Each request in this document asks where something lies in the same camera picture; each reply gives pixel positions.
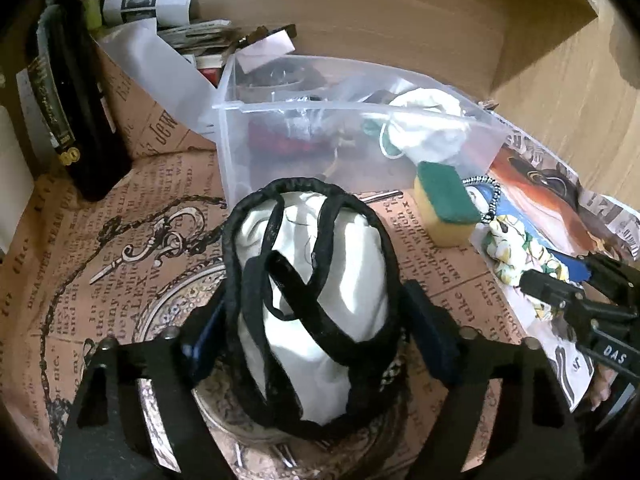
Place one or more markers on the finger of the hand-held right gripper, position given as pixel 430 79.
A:
pixel 550 287
pixel 607 275

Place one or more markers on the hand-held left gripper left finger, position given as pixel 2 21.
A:
pixel 206 332

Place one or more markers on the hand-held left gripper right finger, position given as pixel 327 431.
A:
pixel 431 332

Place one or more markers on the floral fabric scrunchie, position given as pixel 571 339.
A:
pixel 520 252

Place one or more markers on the white cloth with black trim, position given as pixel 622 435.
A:
pixel 320 300

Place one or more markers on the clear plastic bin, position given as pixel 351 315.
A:
pixel 280 160

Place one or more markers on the person's right hand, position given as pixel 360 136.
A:
pixel 600 390

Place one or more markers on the colourful printed magazine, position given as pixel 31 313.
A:
pixel 540 185

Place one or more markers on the vintage newspaper print paper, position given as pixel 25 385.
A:
pixel 125 260

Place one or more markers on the yellow sponge with green pad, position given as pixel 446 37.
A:
pixel 442 205

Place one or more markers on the white and green cloth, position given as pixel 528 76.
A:
pixel 430 125

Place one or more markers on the red fabric item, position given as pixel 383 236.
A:
pixel 280 140

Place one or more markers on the white panel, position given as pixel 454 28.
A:
pixel 12 180

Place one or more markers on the dark glass bottle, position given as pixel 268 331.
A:
pixel 75 105

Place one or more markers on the white card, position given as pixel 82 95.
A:
pixel 262 52

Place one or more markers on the stack of paper cards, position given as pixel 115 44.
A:
pixel 200 35

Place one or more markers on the rolled printed paper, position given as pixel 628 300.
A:
pixel 145 5

